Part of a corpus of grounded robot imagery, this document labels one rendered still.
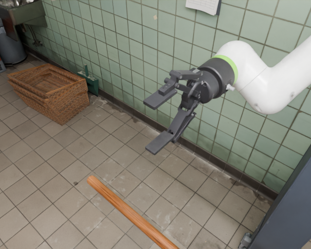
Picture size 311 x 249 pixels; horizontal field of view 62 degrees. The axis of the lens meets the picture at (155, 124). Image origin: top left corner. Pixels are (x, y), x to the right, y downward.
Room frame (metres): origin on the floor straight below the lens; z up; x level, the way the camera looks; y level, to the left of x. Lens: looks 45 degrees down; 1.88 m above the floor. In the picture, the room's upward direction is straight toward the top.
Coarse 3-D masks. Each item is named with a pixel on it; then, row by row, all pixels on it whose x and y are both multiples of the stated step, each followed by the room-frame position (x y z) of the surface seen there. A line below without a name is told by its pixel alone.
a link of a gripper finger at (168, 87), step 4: (172, 72) 0.44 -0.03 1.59; (172, 76) 0.43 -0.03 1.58; (172, 80) 0.43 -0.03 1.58; (176, 80) 0.42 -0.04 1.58; (164, 84) 0.42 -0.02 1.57; (168, 84) 0.42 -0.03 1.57; (172, 84) 0.42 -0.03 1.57; (160, 88) 0.41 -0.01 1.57; (164, 88) 0.41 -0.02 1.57; (168, 88) 0.41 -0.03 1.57; (172, 88) 0.42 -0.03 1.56; (160, 92) 0.40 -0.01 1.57; (164, 92) 0.40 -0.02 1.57; (168, 92) 0.41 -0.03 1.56
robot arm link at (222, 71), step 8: (208, 64) 0.55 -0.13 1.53; (216, 64) 0.55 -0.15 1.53; (224, 64) 0.56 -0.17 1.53; (216, 72) 0.53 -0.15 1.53; (224, 72) 0.53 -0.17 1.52; (232, 72) 0.55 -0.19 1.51; (224, 80) 0.52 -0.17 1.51; (232, 80) 0.54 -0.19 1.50; (224, 88) 0.51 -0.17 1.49; (232, 88) 0.51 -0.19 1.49; (216, 96) 0.52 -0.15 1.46
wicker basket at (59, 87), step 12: (24, 72) 2.23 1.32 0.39; (36, 72) 2.33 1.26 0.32; (48, 72) 2.45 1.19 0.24; (60, 72) 2.38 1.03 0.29; (24, 84) 1.95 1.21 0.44; (36, 84) 2.29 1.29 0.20; (48, 84) 2.29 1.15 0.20; (60, 84) 2.29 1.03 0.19; (72, 84) 2.05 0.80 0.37; (84, 84) 2.17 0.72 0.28; (48, 96) 1.81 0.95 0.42; (60, 96) 1.91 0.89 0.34; (72, 96) 2.02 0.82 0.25; (60, 108) 1.88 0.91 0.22
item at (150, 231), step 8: (96, 184) 0.44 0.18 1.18; (104, 192) 0.41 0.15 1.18; (112, 192) 0.41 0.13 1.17; (112, 200) 0.39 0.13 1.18; (120, 200) 0.39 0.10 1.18; (120, 208) 0.36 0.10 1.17; (128, 208) 0.36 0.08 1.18; (128, 216) 0.34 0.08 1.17; (136, 216) 0.33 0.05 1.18; (136, 224) 0.31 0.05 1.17; (144, 224) 0.31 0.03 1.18; (144, 232) 0.29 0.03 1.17; (152, 232) 0.29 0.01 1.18; (160, 232) 0.29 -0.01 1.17; (152, 240) 0.27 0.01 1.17; (160, 240) 0.27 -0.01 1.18; (168, 240) 0.27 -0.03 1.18; (168, 248) 0.25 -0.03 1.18; (176, 248) 0.25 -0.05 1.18
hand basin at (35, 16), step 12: (0, 0) 2.91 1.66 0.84; (12, 0) 3.00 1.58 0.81; (24, 0) 2.98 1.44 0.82; (36, 0) 2.80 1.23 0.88; (0, 12) 2.70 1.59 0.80; (12, 12) 2.58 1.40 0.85; (24, 12) 2.66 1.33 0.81; (36, 12) 2.76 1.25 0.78; (12, 24) 2.59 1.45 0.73; (24, 24) 2.82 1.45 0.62; (36, 24) 2.76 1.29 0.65; (12, 36) 2.69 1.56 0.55
